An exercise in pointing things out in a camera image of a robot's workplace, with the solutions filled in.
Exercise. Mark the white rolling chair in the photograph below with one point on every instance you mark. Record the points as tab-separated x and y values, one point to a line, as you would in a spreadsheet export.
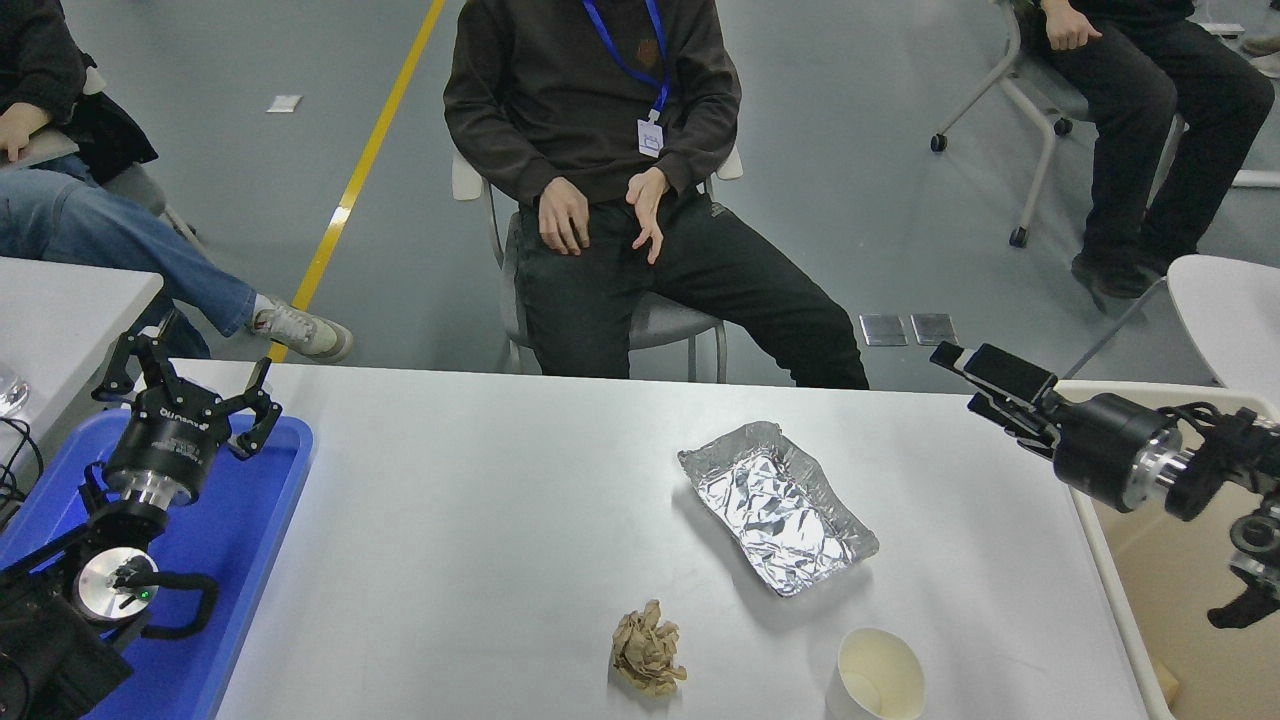
1060	95

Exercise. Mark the clear glass object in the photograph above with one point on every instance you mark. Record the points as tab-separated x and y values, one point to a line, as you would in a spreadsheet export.
12	398

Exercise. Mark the metal floor plate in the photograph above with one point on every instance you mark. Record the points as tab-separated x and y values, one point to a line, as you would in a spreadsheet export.
934	329
884	330

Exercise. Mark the white round table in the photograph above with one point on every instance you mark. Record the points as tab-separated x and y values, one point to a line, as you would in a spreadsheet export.
1230	310

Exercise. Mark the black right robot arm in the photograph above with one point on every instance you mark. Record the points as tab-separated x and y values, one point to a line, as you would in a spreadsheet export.
1215	460

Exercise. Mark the person's hand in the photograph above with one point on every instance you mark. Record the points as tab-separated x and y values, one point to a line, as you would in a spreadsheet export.
1068	25
22	128

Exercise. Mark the pale grey flat board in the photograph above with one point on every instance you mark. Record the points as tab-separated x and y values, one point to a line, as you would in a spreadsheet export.
55	148

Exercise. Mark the white side table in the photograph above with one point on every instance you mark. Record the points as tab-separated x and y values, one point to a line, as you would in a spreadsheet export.
60	320

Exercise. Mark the person's left hand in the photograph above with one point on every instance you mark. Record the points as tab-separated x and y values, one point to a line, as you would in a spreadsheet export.
650	200

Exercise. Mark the blue plastic tray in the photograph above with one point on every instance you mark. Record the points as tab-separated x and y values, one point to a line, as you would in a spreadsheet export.
240	560

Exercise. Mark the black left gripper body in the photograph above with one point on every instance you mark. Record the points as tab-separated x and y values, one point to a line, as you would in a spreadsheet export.
165	445

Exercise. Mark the person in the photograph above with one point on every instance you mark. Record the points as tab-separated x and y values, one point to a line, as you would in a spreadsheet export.
100	230
540	90
1150	90
1268	66

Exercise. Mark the white paper cup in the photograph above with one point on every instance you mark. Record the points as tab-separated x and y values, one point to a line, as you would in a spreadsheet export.
880	675

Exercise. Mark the crumpled tan paper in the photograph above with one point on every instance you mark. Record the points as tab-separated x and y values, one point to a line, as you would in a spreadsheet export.
648	650

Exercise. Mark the large pale bin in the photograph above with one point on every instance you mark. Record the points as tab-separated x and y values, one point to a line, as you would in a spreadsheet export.
1150	600

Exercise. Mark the person's right hand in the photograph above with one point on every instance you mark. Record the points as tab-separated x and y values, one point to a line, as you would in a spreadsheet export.
562	215

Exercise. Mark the grey chair with white back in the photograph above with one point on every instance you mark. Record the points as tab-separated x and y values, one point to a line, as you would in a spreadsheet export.
660	320

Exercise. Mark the silver foil tray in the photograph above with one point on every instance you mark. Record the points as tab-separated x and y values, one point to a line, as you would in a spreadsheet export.
780	520

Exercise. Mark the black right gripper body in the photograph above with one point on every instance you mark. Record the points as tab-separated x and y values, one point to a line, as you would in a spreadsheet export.
1100	450

